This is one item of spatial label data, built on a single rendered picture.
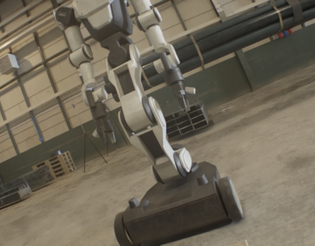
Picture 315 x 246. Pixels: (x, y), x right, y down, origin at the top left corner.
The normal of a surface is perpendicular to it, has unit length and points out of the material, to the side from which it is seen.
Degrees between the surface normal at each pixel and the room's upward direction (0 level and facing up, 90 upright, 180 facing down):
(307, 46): 90
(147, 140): 120
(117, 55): 90
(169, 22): 90
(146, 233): 90
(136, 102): 66
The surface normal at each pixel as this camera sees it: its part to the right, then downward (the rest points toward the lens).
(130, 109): -0.33, -0.29
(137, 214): -0.41, -0.58
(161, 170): -0.07, 0.34
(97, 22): -0.19, 0.09
